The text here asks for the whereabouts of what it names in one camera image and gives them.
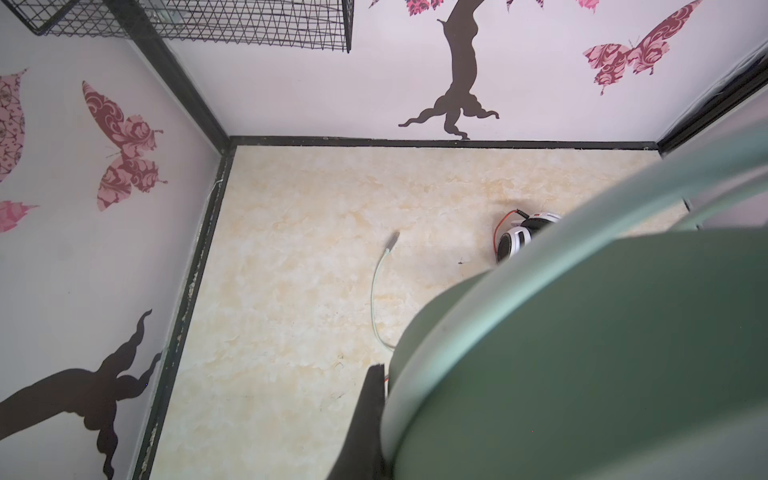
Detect mint green headphones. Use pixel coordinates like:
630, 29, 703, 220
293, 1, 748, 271
381, 123, 767, 479

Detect white black headphones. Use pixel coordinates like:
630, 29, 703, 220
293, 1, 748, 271
493, 209, 561, 264

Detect mint green headphone cable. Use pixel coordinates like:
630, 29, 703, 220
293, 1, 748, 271
369, 230, 402, 352

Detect black wire basket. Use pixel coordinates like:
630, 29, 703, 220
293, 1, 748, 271
2, 1, 354, 52

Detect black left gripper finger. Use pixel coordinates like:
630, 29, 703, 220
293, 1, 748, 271
328, 364, 386, 479

